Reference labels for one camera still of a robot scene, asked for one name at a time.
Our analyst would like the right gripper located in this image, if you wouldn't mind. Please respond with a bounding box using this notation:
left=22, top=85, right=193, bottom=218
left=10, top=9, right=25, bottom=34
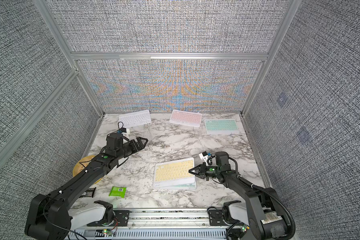
left=189, top=163, right=221, bottom=180

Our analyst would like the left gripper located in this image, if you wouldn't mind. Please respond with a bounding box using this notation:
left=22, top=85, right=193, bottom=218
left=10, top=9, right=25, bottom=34
left=116, top=136, right=148, bottom=161

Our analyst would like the green key keyboard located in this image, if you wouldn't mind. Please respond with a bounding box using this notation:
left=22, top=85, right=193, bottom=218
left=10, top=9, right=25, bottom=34
left=155, top=182, right=197, bottom=190
left=205, top=119, right=240, bottom=135

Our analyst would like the yellow key keyboard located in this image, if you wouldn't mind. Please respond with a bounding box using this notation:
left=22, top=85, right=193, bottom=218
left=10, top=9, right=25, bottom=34
left=153, top=158, right=196, bottom=189

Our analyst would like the pink key keyboard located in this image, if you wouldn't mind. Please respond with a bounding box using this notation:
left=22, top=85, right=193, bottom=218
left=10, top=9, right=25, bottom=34
left=169, top=110, right=202, bottom=128

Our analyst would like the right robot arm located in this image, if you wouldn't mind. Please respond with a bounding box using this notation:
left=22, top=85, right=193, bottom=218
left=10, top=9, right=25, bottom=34
left=189, top=163, right=296, bottom=240

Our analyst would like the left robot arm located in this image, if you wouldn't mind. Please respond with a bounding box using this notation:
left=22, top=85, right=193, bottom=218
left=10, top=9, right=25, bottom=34
left=25, top=133, right=148, bottom=240

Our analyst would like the white keyboard at back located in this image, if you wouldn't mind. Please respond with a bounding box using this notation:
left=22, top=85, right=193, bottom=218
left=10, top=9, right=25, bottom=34
left=119, top=110, right=152, bottom=129

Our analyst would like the green snack packet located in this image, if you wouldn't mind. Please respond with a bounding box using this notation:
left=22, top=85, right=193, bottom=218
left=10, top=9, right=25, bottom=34
left=109, top=187, right=127, bottom=198

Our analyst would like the yellow bowl with buns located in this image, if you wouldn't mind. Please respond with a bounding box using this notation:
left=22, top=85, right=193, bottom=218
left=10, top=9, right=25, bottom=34
left=72, top=155, right=102, bottom=184

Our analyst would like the black snack packet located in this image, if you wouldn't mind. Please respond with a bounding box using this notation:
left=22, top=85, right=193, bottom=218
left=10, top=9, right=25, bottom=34
left=80, top=188, right=96, bottom=198

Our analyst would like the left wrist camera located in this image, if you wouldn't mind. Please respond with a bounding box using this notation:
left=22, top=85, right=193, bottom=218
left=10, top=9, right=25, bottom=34
left=106, top=132, right=124, bottom=151

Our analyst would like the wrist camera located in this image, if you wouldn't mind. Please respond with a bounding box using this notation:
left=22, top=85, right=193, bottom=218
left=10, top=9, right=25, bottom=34
left=106, top=132, right=124, bottom=151
left=215, top=152, right=231, bottom=171

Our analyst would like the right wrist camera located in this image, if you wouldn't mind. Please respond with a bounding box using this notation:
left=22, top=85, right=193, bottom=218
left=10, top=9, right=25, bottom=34
left=215, top=152, right=231, bottom=171

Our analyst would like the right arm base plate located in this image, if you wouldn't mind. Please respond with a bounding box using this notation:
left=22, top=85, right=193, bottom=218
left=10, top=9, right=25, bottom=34
left=207, top=207, right=237, bottom=227

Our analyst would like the aluminium front rail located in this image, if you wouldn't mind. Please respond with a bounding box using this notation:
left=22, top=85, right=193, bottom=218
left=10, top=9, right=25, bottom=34
left=43, top=208, right=298, bottom=232

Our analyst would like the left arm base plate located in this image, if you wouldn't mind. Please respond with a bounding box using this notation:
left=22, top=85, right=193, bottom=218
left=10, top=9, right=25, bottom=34
left=86, top=210, right=131, bottom=228

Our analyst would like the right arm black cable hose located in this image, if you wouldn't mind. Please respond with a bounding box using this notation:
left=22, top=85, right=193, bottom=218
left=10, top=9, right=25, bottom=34
left=227, top=156, right=297, bottom=240

